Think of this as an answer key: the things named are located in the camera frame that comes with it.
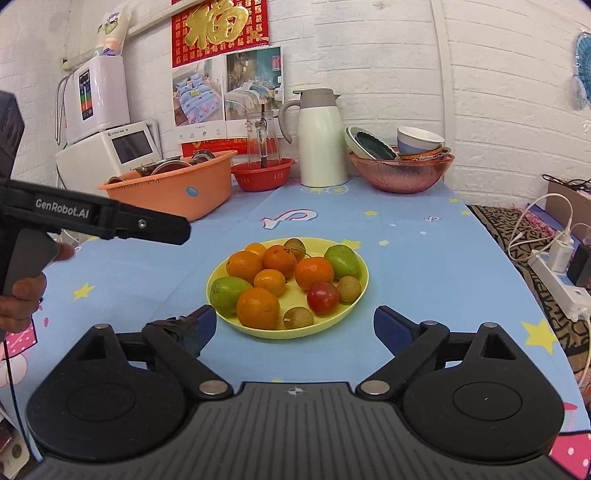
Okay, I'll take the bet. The large green apple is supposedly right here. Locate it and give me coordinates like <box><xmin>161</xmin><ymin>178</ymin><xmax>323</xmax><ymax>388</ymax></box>
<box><xmin>208</xmin><ymin>276</ymin><xmax>252</xmax><ymax>316</ymax></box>

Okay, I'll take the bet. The orange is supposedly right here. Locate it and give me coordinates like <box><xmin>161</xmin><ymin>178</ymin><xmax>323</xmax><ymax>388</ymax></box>
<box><xmin>225</xmin><ymin>251</ymin><xmax>263</xmax><ymax>283</ymax></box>
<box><xmin>253</xmin><ymin>269</ymin><xmax>287</xmax><ymax>297</ymax></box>
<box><xmin>294</xmin><ymin>257</ymin><xmax>335</xmax><ymax>291</ymax></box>
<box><xmin>245</xmin><ymin>243</ymin><xmax>266</xmax><ymax>259</ymax></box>
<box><xmin>236</xmin><ymin>287</ymin><xmax>280</xmax><ymax>330</ymax></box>

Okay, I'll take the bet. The brown kiwi fruit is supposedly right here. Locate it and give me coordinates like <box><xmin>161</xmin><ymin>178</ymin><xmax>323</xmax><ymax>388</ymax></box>
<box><xmin>283</xmin><ymin>307</ymin><xmax>315</xmax><ymax>329</ymax></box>

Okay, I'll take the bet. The dark orange tangerine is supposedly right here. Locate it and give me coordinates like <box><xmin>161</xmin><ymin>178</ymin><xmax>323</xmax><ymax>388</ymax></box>
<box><xmin>263</xmin><ymin>245</ymin><xmax>297</xmax><ymax>279</ymax></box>

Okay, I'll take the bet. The person left hand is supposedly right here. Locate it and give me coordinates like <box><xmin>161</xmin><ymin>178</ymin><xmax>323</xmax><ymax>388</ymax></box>
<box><xmin>0</xmin><ymin>241</ymin><xmax>76</xmax><ymax>335</ymax></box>

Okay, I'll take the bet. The white touchscreen appliance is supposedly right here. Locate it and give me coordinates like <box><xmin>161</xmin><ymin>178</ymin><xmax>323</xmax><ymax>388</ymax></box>
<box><xmin>56</xmin><ymin>119</ymin><xmax>162</xmax><ymax>197</ymax></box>

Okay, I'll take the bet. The brown fruit on plate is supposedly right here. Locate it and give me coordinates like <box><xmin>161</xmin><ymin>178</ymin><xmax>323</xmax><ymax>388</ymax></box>
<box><xmin>337</xmin><ymin>276</ymin><xmax>362</xmax><ymax>304</ymax></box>

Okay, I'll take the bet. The small red apple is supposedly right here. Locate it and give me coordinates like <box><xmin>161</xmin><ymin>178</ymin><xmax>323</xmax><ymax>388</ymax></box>
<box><xmin>307</xmin><ymin>282</ymin><xmax>339</xmax><ymax>315</ymax></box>

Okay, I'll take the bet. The green apple on plate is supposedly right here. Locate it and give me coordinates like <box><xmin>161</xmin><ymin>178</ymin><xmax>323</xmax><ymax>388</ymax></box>
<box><xmin>324</xmin><ymin>244</ymin><xmax>361</xmax><ymax>280</ymax></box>

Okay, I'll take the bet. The white water purifier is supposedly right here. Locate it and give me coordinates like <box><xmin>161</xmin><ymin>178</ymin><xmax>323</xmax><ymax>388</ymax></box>
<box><xmin>64</xmin><ymin>56</ymin><xmax>130</xmax><ymax>145</ymax></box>

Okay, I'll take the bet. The steel bowl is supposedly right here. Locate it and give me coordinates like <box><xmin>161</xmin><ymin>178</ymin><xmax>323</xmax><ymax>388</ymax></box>
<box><xmin>149</xmin><ymin>159</ymin><xmax>191</xmax><ymax>176</ymax></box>

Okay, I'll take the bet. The brown fruit plate back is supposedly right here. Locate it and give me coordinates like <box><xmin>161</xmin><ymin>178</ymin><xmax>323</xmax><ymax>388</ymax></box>
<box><xmin>283</xmin><ymin>238</ymin><xmax>307</xmax><ymax>262</ymax></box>

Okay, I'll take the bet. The orange plastic basket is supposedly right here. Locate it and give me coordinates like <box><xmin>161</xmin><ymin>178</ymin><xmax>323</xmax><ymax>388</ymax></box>
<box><xmin>98</xmin><ymin>150</ymin><xmax>238</xmax><ymax>222</ymax></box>

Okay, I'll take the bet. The copper glass bowl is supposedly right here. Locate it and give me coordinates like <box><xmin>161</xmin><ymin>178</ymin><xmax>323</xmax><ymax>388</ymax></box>
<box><xmin>349</xmin><ymin>152</ymin><xmax>455</xmax><ymax>194</ymax></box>

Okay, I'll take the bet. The white power strip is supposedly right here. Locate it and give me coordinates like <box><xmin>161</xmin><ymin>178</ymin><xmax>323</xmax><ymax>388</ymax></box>
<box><xmin>528</xmin><ymin>250</ymin><xmax>591</xmax><ymax>322</ymax></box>

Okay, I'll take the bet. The white charger plug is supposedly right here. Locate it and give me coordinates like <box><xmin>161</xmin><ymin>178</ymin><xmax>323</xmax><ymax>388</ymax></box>
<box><xmin>547</xmin><ymin>233</ymin><xmax>574</xmax><ymax>274</ymax></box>

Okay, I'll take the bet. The red plastic colander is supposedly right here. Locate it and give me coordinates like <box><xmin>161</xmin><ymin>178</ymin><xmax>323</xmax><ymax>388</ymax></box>
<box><xmin>231</xmin><ymin>158</ymin><xmax>296</xmax><ymax>192</ymax></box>

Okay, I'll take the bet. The white blue ceramic bowl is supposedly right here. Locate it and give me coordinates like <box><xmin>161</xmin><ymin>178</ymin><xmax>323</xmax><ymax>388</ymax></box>
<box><xmin>397</xmin><ymin>126</ymin><xmax>445</xmax><ymax>155</ymax></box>

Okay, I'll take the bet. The white thermos jug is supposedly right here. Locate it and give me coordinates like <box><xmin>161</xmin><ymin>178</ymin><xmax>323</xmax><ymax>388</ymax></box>
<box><xmin>279</xmin><ymin>88</ymin><xmax>349</xmax><ymax>188</ymax></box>

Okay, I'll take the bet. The white dish in bowl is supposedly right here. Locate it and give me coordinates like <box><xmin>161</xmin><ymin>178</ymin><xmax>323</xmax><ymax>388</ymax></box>
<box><xmin>345</xmin><ymin>127</ymin><xmax>397</xmax><ymax>161</ymax></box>

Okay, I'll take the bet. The cardboard box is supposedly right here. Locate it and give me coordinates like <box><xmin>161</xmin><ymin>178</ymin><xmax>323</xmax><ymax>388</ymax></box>
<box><xmin>545</xmin><ymin>182</ymin><xmax>591</xmax><ymax>245</ymax></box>

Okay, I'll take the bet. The glass jar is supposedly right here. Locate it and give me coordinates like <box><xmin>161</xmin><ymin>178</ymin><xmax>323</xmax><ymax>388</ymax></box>
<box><xmin>245</xmin><ymin>105</ymin><xmax>281</xmax><ymax>169</ymax></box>

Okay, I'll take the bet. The bedding poster calendar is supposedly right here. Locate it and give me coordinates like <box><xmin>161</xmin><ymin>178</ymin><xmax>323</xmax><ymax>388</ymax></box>
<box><xmin>171</xmin><ymin>0</ymin><xmax>284</xmax><ymax>157</ymax></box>

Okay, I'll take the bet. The blue round fan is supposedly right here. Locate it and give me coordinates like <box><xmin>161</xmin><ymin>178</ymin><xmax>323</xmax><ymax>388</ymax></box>
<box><xmin>573</xmin><ymin>32</ymin><xmax>591</xmax><ymax>111</ymax></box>

